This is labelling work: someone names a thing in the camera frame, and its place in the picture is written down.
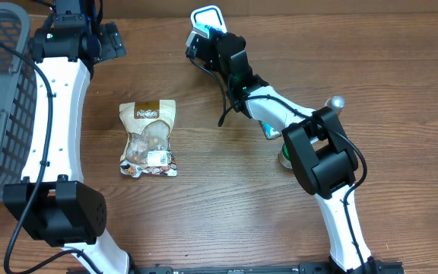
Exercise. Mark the grey plastic shopping basket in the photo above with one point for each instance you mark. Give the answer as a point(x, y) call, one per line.
point(18, 94)

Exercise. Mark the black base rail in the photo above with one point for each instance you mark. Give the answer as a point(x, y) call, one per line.
point(376, 267)

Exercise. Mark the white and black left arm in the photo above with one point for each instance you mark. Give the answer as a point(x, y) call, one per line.
point(51, 202)

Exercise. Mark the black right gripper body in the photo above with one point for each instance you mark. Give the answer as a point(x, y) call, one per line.
point(217, 67)

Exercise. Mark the brown mushroom snack bag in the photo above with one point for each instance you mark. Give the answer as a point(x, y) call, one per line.
point(148, 150)

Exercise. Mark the yellow dish soap bottle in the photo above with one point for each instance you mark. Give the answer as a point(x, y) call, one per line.
point(336, 103)

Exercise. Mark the small teal gum pack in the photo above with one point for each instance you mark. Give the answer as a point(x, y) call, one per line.
point(269, 132)

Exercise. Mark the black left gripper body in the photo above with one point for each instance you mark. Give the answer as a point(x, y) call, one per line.
point(112, 46)

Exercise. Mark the green lid white jar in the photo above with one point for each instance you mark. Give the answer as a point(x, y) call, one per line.
point(284, 158)

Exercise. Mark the white barcode scanner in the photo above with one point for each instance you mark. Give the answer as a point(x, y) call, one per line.
point(209, 15)

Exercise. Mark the teal snack packet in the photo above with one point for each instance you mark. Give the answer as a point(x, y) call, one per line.
point(205, 29)

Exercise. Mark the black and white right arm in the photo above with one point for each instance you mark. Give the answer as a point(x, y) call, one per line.
point(324, 160)

